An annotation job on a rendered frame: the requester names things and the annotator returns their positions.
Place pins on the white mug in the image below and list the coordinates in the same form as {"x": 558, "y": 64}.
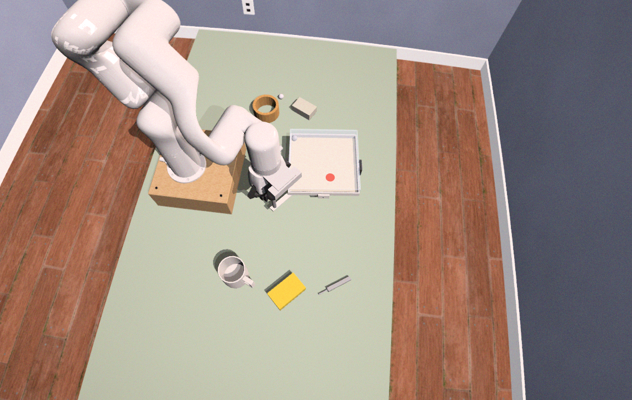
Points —
{"x": 231, "y": 269}

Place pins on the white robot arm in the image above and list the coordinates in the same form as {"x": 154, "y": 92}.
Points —
{"x": 140, "y": 68}

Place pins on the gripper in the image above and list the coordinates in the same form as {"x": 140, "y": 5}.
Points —
{"x": 259, "y": 185}

